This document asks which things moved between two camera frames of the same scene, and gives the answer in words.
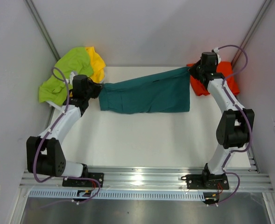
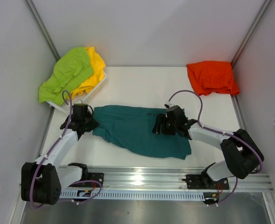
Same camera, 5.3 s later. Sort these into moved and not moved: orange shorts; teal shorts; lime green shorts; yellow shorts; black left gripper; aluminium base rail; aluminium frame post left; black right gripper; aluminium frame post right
Moved: teal shorts; black left gripper; black right gripper
Not moved: aluminium base rail; aluminium frame post left; aluminium frame post right; lime green shorts; yellow shorts; orange shorts
